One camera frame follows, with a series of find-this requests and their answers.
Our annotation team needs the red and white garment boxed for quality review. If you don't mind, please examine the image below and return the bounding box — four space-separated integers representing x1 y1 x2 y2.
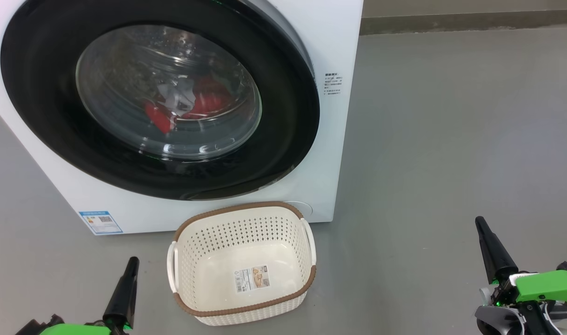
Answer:
144 77 233 134

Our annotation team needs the black round washer door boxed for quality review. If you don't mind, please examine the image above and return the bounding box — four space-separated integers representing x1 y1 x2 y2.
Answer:
0 0 321 201

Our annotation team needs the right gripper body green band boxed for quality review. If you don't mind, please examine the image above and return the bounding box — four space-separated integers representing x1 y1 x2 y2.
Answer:
492 269 567 308

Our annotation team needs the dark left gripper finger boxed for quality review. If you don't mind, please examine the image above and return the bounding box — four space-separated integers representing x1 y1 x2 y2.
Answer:
102 257 140 328

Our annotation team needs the blue energy label sticker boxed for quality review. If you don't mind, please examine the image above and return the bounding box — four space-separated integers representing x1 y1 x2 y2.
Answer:
79 211 123 235

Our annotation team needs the steel washing machine drum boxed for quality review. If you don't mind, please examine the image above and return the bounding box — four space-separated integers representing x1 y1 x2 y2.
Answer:
79 26 260 159

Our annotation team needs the white front-load washing machine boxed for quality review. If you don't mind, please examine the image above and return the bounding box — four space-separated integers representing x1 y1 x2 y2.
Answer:
0 0 364 235

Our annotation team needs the round filter cover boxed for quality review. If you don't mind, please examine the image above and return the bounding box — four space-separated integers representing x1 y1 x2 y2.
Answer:
283 201 313 217

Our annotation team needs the paper product label sticker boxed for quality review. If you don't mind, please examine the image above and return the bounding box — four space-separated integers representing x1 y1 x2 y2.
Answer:
236 265 270 295

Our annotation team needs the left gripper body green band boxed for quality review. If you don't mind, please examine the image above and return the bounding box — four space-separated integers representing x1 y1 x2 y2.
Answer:
14 314 135 335

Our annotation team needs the cream laundry basket brown rim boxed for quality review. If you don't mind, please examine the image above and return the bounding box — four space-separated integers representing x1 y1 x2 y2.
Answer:
167 201 317 326

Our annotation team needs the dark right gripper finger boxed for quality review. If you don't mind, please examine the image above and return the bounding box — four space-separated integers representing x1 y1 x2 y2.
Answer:
475 216 519 283

